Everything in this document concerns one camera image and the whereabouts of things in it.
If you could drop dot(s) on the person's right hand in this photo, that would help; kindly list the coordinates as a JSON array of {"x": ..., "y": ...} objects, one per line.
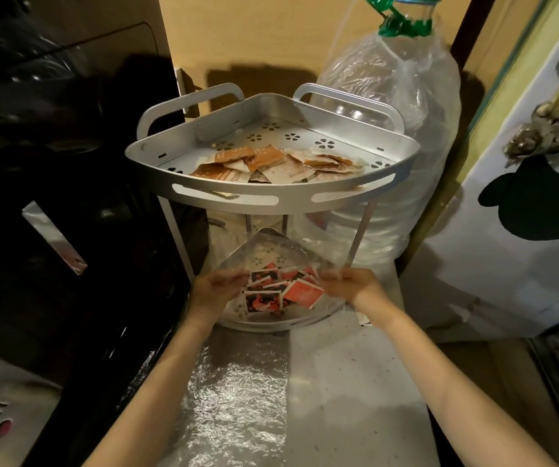
[{"x": 360, "y": 289}]

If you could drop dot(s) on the person's left hand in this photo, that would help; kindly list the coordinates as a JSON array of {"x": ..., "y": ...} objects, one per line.
[{"x": 211, "y": 294}]

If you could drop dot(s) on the person's right fingers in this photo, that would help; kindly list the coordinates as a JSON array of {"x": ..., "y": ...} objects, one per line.
[{"x": 332, "y": 279}]

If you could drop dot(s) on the person's left fingers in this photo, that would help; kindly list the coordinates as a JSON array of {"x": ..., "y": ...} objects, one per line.
[{"x": 234, "y": 279}]

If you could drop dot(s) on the clear plastic bag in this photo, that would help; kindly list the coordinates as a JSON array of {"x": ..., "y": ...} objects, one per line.
[{"x": 279, "y": 250}]

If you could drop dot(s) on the person's right forearm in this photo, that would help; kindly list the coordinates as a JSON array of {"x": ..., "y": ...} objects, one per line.
[{"x": 447, "y": 384}]

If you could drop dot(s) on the person's left forearm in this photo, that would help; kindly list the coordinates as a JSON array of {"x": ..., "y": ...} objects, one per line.
[{"x": 160, "y": 389}]

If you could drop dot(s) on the pile of red sachets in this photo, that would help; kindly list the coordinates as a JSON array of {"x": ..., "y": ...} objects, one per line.
[{"x": 284, "y": 291}]

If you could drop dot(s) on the silver two-tier corner shelf rack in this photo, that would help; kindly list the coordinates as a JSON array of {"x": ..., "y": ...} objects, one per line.
[{"x": 269, "y": 194}]

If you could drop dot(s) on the large clear water bottle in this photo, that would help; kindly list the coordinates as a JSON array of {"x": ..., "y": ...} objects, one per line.
[{"x": 406, "y": 189}]

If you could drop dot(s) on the pile of orange sachets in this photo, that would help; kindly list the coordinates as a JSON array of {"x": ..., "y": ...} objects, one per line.
[{"x": 279, "y": 162}]

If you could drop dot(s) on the silver foil counter liner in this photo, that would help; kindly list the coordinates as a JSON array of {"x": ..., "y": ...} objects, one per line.
[{"x": 233, "y": 408}]

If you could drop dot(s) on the white door with green print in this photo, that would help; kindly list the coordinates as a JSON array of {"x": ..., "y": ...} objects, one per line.
[{"x": 498, "y": 262}]

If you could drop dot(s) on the silver label strip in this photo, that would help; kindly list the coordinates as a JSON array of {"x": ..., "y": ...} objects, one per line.
[{"x": 55, "y": 238}]

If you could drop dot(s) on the black glossy appliance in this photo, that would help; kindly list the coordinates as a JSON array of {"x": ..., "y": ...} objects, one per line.
[{"x": 65, "y": 165}]

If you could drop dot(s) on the clear plastic wrap over bottle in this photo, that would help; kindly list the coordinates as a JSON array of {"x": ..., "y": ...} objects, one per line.
[{"x": 406, "y": 77}]

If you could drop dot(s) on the silver appliance with vent slots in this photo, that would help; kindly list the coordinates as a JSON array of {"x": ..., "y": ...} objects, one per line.
[{"x": 12, "y": 398}]

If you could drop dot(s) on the red round button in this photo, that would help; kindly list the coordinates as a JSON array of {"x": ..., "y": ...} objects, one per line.
[{"x": 3, "y": 427}]

